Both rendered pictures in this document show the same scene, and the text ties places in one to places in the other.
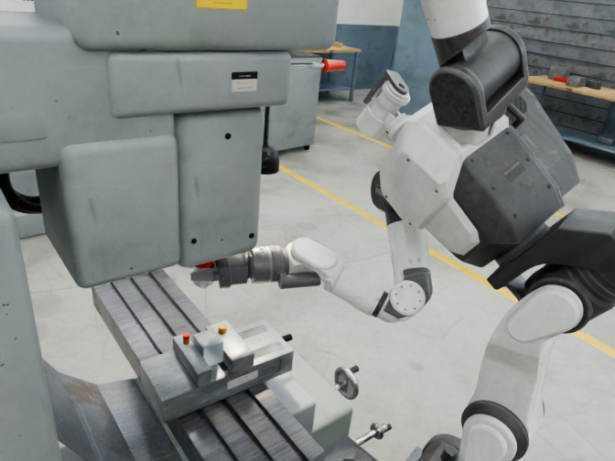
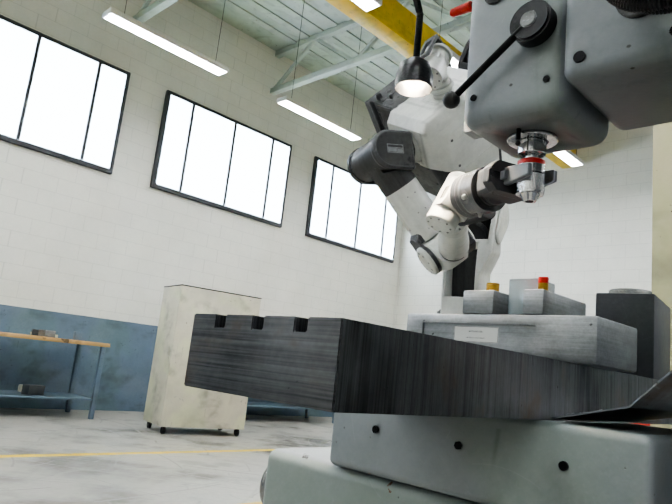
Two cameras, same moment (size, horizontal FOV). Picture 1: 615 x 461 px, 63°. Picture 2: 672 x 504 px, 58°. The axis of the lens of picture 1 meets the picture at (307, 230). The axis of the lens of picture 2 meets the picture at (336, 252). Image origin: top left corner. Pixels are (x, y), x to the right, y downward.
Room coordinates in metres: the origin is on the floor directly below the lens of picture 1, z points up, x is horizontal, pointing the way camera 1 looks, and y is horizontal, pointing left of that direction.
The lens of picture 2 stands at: (1.38, 1.19, 0.88)
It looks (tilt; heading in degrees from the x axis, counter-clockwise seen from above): 11 degrees up; 265
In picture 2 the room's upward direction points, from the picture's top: 6 degrees clockwise
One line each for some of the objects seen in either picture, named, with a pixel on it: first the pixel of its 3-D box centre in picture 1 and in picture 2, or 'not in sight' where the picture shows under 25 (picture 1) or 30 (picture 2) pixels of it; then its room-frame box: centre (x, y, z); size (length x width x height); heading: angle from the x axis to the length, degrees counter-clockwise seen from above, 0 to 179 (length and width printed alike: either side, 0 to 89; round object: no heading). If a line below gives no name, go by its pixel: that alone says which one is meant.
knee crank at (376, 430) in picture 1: (368, 436); not in sight; (1.20, -0.27, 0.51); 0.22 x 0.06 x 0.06; 130
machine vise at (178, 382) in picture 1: (219, 359); (513, 328); (0.96, 0.19, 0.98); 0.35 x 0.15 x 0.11; 128
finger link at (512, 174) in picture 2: not in sight; (515, 172); (1.00, 0.24, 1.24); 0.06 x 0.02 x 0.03; 108
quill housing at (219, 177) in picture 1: (200, 175); (539, 54); (0.96, 0.23, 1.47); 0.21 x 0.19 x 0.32; 40
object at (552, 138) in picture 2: not in sight; (532, 140); (0.97, 0.23, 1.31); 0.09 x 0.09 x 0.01
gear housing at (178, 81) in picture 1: (180, 69); not in sight; (0.94, 0.26, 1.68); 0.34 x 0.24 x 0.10; 130
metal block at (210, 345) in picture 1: (208, 348); (531, 299); (0.95, 0.21, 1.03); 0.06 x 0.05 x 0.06; 38
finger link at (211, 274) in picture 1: (205, 276); (544, 180); (0.94, 0.22, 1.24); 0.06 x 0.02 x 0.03; 108
